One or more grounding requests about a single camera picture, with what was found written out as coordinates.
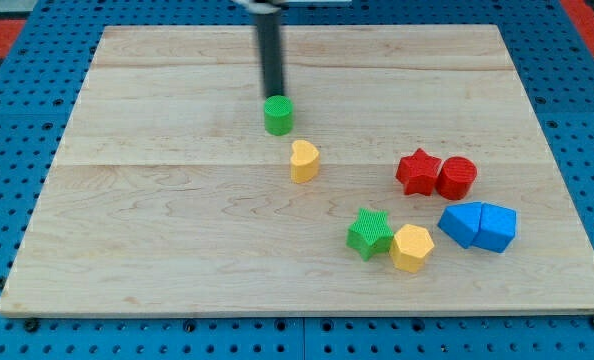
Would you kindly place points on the green star block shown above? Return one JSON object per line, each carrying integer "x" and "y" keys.
{"x": 370, "y": 233}

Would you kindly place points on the blue pentagon block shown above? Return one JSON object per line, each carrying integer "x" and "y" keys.
{"x": 497, "y": 228}

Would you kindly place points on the yellow heart block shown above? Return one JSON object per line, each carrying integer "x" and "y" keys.
{"x": 304, "y": 161}

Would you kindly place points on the blue triangular block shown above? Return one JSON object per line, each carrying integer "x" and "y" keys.
{"x": 461, "y": 222}

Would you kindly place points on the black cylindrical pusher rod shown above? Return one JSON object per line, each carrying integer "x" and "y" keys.
{"x": 268, "y": 33}

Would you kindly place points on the red star block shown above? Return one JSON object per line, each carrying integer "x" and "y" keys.
{"x": 418, "y": 173}

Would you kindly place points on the yellow hexagon block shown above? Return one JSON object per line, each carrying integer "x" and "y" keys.
{"x": 410, "y": 248}

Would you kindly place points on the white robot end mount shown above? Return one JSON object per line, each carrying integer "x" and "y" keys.
{"x": 275, "y": 5}

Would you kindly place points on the green cylinder block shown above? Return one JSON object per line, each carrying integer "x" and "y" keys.
{"x": 278, "y": 115}

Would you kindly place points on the light wooden board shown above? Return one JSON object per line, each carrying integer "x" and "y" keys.
{"x": 166, "y": 197}

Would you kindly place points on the red cylinder block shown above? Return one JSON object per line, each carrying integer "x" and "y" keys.
{"x": 456, "y": 177}

